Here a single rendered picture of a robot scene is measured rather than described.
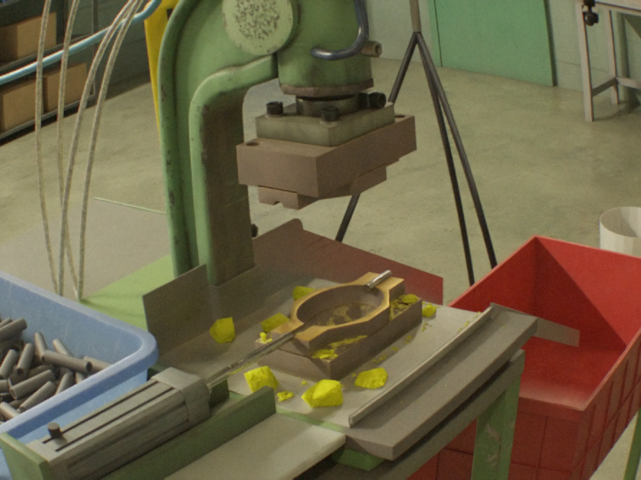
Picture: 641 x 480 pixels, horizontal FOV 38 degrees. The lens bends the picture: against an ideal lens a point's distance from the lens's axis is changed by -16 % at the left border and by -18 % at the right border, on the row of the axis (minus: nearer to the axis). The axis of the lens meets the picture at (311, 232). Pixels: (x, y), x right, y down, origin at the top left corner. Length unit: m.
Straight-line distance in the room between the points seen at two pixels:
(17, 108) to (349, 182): 5.74
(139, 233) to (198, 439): 0.75
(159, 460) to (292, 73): 0.39
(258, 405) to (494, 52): 6.17
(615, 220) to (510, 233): 0.90
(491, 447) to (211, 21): 0.59
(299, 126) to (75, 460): 0.40
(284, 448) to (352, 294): 0.27
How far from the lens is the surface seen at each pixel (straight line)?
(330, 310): 1.14
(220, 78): 1.07
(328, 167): 0.97
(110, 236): 1.63
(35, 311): 1.22
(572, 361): 2.02
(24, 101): 6.70
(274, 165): 0.98
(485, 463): 1.24
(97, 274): 1.49
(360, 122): 1.00
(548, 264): 2.06
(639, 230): 3.46
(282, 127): 1.00
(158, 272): 1.35
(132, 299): 1.28
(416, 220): 4.34
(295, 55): 0.98
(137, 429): 0.88
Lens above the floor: 1.50
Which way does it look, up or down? 21 degrees down
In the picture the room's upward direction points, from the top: 4 degrees counter-clockwise
